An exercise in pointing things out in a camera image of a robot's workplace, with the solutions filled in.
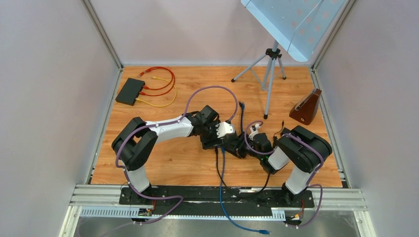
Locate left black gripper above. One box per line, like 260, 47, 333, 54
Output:
200, 119, 225, 151

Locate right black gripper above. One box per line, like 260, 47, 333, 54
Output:
223, 131, 263, 160

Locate black ethernet cable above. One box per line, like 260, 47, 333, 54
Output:
214, 148, 272, 194
238, 101, 246, 134

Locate black power adapter with cord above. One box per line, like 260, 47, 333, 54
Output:
273, 120, 291, 138

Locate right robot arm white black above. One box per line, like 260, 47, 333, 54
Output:
223, 125, 333, 206

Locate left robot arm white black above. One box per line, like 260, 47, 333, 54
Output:
111, 105, 235, 204

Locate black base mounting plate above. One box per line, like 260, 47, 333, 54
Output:
119, 186, 315, 217

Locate brown wooden metronome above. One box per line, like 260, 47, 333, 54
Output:
289, 88, 322, 125

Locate grey tripod stand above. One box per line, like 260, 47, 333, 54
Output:
231, 39, 287, 119

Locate light blue perforated panel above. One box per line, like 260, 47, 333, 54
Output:
241, 0, 346, 63

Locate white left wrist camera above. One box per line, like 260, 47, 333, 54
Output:
215, 121, 235, 138

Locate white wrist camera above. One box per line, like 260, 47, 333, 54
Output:
215, 121, 235, 138
249, 122, 263, 136

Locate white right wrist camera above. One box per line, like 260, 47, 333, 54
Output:
249, 122, 263, 136

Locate yellow ethernet cable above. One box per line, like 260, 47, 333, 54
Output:
135, 75, 178, 109

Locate red ethernet cable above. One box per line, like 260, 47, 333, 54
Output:
137, 66, 176, 97

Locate black network switch red cables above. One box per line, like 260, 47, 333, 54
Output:
115, 78, 146, 107

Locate aluminium frame rail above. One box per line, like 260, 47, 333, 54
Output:
69, 185, 376, 237

